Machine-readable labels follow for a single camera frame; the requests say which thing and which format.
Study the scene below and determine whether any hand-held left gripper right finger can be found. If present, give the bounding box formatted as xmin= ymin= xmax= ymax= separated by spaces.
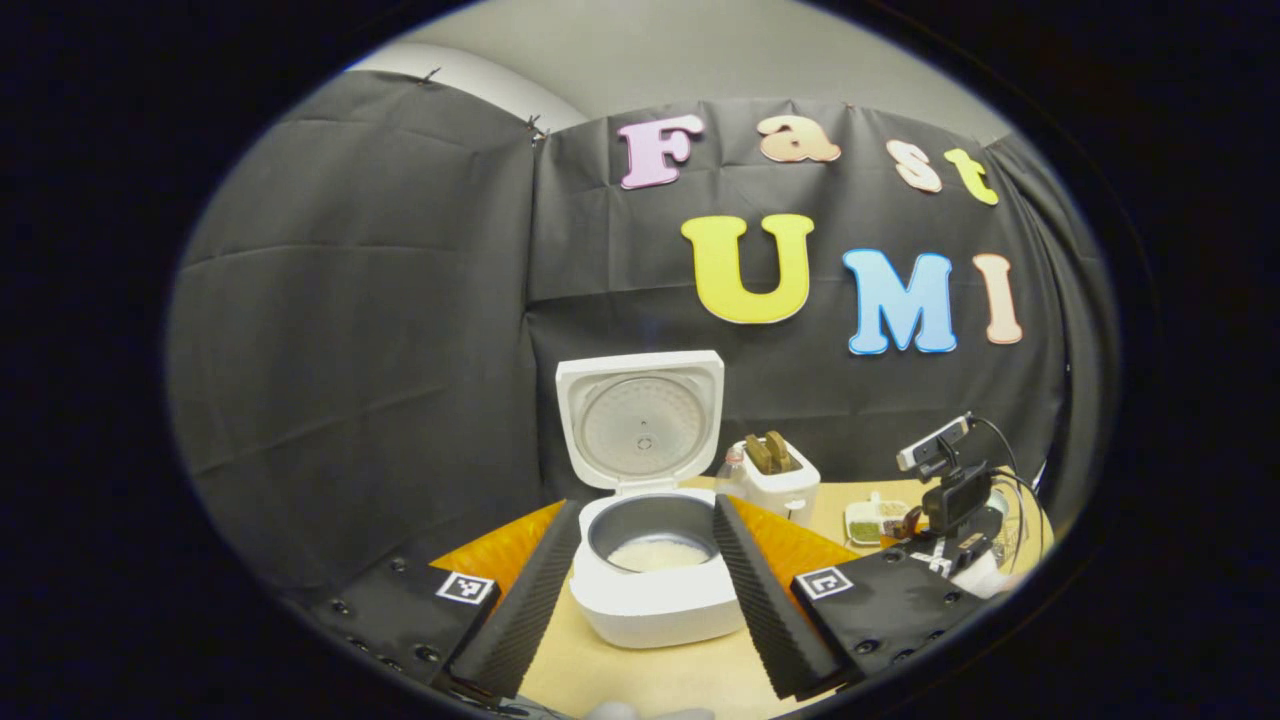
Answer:
xmin=712 ymin=493 xmax=989 ymax=701

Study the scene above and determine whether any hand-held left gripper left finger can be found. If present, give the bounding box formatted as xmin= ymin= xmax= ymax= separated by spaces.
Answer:
xmin=300 ymin=498 xmax=583 ymax=701

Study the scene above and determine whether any clear glass chopstick holder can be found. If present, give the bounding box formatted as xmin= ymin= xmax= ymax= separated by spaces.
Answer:
xmin=995 ymin=488 xmax=1046 ymax=563

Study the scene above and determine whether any white rice cooker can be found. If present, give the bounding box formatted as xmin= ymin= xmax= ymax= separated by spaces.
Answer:
xmin=556 ymin=350 xmax=746 ymax=649

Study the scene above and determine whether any white divided grain dish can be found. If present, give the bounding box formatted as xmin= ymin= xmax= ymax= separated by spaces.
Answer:
xmin=845 ymin=495 xmax=916 ymax=546

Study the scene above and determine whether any white toaster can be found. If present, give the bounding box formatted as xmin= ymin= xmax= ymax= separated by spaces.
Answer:
xmin=740 ymin=432 xmax=821 ymax=526

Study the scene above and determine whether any black backdrop cloth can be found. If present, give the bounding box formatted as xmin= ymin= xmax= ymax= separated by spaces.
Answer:
xmin=165 ymin=70 xmax=1119 ymax=591

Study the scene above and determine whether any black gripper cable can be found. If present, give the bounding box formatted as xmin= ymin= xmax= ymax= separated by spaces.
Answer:
xmin=968 ymin=415 xmax=1053 ymax=546

